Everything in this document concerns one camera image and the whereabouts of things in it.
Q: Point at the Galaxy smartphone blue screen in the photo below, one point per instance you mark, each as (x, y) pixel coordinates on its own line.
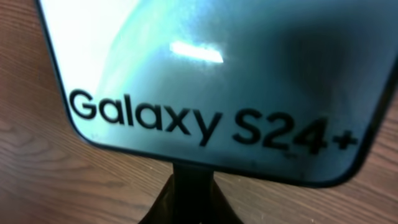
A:
(287, 91)

